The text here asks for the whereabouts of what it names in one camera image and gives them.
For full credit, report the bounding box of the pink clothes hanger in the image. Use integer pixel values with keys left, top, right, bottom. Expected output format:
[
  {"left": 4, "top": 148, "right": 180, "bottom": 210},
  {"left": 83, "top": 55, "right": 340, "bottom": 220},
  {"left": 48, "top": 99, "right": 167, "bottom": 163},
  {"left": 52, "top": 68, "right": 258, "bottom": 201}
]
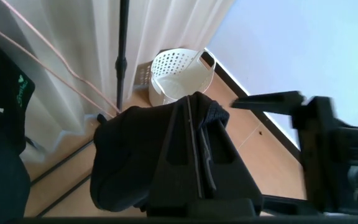
[{"left": 0, "top": 0, "right": 121, "bottom": 118}]

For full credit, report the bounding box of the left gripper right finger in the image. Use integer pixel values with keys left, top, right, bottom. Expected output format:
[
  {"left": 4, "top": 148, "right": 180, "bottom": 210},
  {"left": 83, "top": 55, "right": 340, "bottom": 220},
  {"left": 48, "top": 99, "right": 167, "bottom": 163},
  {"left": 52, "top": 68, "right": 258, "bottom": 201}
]
[{"left": 188, "top": 94, "right": 264, "bottom": 218}]

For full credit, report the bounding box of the black clothes rack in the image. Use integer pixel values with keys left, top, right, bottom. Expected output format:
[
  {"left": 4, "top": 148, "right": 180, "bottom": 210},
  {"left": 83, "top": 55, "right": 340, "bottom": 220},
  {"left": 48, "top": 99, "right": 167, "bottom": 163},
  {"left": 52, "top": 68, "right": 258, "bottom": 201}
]
[{"left": 29, "top": 0, "right": 131, "bottom": 218}]

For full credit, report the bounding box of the white laundry basket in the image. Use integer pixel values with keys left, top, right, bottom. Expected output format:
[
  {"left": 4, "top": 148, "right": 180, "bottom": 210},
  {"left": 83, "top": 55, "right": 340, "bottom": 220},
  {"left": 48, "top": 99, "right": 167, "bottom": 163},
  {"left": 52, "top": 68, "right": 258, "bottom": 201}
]
[{"left": 148, "top": 47, "right": 216, "bottom": 108}]

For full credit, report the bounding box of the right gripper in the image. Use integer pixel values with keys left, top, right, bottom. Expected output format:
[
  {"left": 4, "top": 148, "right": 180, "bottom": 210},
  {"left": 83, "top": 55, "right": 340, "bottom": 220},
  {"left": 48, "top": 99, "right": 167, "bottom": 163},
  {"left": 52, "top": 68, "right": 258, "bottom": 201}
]
[{"left": 230, "top": 91, "right": 358, "bottom": 216}]

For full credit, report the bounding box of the black garment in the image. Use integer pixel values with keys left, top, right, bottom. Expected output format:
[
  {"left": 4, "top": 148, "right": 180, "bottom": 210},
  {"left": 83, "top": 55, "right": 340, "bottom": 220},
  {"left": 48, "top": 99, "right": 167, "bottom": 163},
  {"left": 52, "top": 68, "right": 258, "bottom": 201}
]
[{"left": 89, "top": 91, "right": 231, "bottom": 213}]

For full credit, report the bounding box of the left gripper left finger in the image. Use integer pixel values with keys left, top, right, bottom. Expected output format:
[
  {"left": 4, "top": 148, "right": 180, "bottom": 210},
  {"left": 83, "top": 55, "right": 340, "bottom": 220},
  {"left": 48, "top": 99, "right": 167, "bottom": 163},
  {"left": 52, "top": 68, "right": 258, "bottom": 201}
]
[{"left": 147, "top": 96, "right": 203, "bottom": 218}]

